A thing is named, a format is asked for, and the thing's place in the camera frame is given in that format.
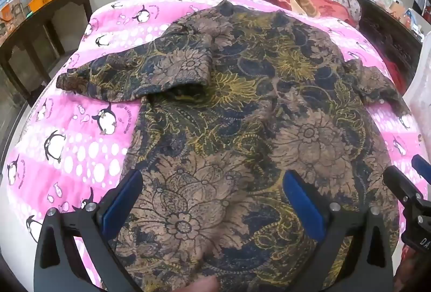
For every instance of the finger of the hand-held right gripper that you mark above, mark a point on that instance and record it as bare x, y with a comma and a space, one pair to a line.
421, 168
399, 182

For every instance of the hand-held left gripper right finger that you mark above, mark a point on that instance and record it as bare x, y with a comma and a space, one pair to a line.
303, 207

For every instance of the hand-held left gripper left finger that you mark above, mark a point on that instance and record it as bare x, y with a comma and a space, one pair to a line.
123, 199

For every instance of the brown floral patterned shirt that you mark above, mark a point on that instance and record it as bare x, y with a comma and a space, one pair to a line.
252, 110

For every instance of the pink penguin print blanket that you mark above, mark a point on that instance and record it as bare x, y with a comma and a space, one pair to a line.
67, 150

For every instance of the pile of packets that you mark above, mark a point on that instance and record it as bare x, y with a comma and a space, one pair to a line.
400, 12

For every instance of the dark wooden side table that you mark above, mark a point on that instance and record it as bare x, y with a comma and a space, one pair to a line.
33, 39

